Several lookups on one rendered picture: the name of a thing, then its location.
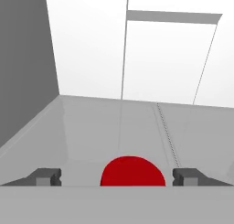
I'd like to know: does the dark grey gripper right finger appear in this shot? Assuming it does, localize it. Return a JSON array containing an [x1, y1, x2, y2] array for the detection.
[[172, 167, 234, 187]]

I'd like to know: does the white cupboard door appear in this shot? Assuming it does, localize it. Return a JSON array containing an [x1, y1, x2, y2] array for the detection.
[[192, 13, 234, 109], [44, 0, 129, 101]]

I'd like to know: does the red ketchup bottle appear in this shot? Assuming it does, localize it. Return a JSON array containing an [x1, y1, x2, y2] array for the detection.
[[100, 155, 167, 187]]

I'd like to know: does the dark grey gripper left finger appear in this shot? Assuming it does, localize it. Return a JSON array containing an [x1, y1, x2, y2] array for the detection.
[[0, 167, 63, 187]]

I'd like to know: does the dark grey side panel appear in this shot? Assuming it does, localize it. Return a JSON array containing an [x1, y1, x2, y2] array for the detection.
[[0, 0, 60, 149]]

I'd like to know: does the grey bar handle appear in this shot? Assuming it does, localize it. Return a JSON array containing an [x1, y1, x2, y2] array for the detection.
[[126, 9, 224, 26]]

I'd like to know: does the white door with bar handle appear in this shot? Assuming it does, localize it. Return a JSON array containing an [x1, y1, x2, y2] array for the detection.
[[121, 0, 234, 106]]

